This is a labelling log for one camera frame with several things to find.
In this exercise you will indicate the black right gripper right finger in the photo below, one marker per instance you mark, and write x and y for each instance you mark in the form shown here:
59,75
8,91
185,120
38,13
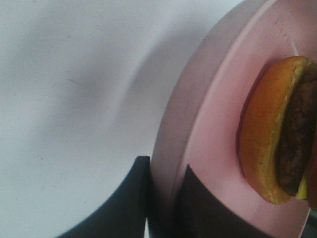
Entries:
196,214

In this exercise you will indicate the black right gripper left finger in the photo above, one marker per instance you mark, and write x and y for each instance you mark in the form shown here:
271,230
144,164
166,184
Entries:
124,214

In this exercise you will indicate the pink round plate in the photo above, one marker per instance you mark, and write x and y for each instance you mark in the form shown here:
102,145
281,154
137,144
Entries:
201,120

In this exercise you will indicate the toy burger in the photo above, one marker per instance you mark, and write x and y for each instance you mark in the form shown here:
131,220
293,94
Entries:
278,133

